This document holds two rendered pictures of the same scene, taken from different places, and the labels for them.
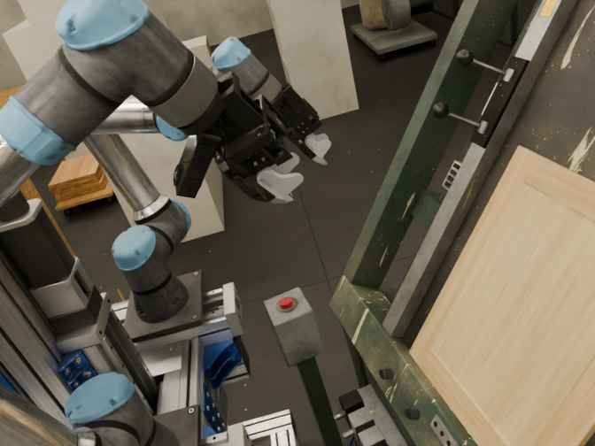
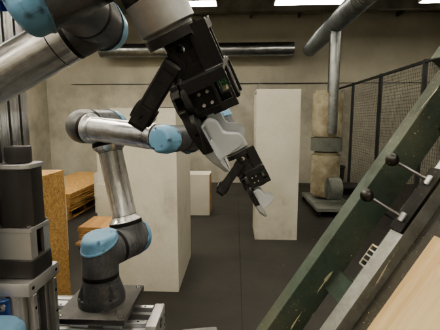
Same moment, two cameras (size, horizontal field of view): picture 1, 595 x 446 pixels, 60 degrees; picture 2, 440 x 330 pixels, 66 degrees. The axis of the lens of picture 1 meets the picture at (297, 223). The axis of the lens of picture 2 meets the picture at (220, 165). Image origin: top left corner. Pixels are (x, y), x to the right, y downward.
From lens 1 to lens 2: 0.31 m
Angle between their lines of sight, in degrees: 25
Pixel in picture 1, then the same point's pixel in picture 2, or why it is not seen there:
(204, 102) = (175, 14)
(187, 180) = (141, 107)
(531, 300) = not seen: outside the picture
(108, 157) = (110, 171)
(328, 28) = (288, 183)
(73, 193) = not seen: hidden behind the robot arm
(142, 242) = (106, 237)
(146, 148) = (147, 215)
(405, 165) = (328, 244)
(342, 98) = (286, 230)
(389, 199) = (310, 269)
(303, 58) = not seen: hidden behind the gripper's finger
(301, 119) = (255, 171)
